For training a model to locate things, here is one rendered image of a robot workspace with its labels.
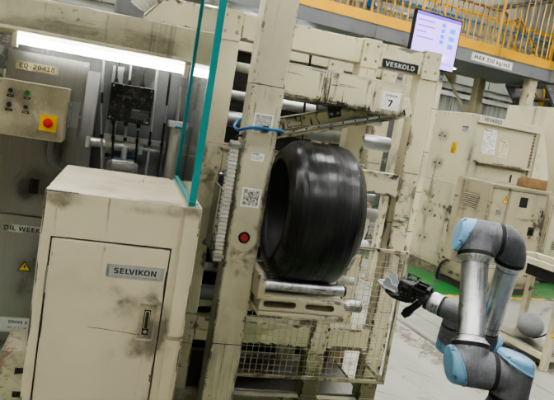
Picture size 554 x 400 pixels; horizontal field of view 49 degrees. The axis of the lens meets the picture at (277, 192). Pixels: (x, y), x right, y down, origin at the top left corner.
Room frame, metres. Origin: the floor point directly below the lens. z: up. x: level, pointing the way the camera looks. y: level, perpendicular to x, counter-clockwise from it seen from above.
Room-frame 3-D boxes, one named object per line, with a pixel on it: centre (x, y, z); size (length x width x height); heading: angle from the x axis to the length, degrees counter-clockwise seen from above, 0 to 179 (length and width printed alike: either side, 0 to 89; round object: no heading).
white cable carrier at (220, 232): (2.33, 0.19, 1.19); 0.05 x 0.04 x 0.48; 15
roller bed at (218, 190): (2.78, 0.18, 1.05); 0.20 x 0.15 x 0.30; 105
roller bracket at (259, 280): (2.42, 0.04, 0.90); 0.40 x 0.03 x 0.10; 15
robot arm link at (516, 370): (1.80, -0.81, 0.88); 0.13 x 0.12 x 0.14; 89
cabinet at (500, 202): (6.96, -2.58, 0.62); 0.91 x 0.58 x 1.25; 115
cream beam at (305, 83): (2.78, -0.17, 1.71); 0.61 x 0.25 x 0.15; 105
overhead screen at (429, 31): (6.43, -1.35, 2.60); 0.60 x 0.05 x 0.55; 115
